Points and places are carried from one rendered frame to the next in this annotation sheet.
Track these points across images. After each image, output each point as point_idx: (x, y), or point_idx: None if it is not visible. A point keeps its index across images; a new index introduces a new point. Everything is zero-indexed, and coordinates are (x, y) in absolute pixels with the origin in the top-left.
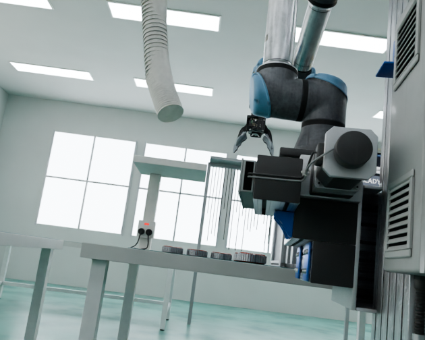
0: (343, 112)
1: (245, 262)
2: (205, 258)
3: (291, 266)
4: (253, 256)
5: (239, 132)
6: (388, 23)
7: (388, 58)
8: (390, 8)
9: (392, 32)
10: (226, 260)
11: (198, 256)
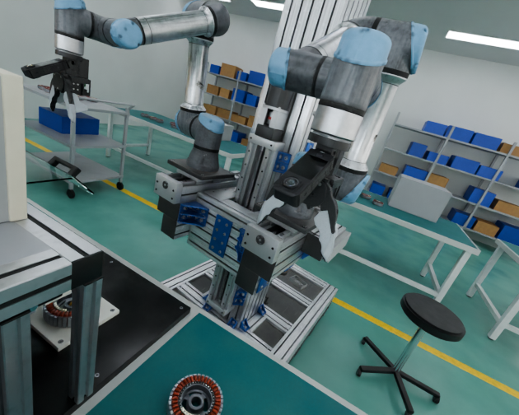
0: None
1: (258, 351)
2: (304, 375)
3: (78, 405)
4: (212, 380)
5: (337, 216)
6: (306, 118)
7: (301, 143)
8: (310, 110)
9: (307, 131)
10: (278, 364)
11: (310, 384)
